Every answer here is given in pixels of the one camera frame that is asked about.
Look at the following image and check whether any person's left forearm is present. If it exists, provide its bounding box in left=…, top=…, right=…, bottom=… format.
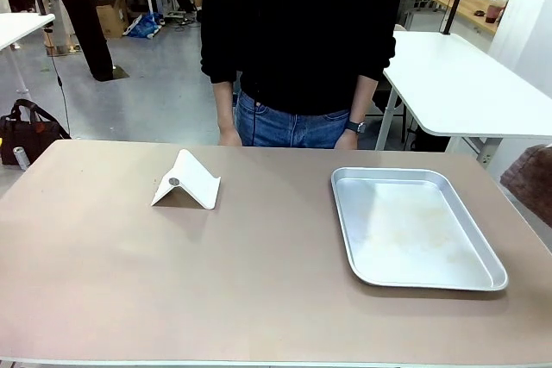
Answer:
left=346, top=73, right=377, bottom=126

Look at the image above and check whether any person in black trousers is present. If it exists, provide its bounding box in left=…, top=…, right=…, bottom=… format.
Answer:
left=45, top=0, right=114, bottom=83

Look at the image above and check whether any white folded stand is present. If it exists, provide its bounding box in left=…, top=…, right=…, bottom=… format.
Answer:
left=150, top=148, right=222, bottom=211

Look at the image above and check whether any small white table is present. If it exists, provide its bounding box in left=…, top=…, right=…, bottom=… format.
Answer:
left=0, top=12, right=56, bottom=93

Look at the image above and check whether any person's right forearm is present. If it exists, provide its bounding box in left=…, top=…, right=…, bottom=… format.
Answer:
left=212, top=80, right=241, bottom=132

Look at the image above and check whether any person's left hand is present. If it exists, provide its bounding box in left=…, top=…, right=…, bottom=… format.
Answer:
left=336, top=129, right=359, bottom=150

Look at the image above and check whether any dark handbag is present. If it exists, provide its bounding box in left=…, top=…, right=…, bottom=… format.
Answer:
left=0, top=99, right=72, bottom=166

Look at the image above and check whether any wooden workbench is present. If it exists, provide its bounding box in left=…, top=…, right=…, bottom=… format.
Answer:
left=430, top=0, right=510, bottom=35

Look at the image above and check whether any brown cardboard box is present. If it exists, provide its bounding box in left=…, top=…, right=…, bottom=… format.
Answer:
left=95, top=0, right=130, bottom=40

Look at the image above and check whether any thin black floor cable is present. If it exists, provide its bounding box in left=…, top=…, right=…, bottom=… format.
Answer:
left=50, top=27, right=72, bottom=136

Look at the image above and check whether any person's right hand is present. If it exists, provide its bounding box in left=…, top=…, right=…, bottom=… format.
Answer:
left=218, top=126, right=243, bottom=147

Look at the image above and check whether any brown cloth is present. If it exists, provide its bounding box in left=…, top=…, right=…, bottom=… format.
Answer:
left=499, top=143, right=552, bottom=229

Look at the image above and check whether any person in black sweater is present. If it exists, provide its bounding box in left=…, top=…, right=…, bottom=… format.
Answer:
left=200, top=0, right=406, bottom=149

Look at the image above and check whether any cup with red drink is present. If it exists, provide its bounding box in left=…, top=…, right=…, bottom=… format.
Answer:
left=486, top=0, right=506, bottom=24

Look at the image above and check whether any silver can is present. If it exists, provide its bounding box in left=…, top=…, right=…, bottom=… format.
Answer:
left=12, top=147, right=30, bottom=170

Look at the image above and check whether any silver metal tray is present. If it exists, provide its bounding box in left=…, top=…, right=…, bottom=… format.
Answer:
left=330, top=166, right=509, bottom=292

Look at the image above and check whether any blue plastic bag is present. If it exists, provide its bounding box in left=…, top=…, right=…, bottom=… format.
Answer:
left=124, top=12, right=164, bottom=40

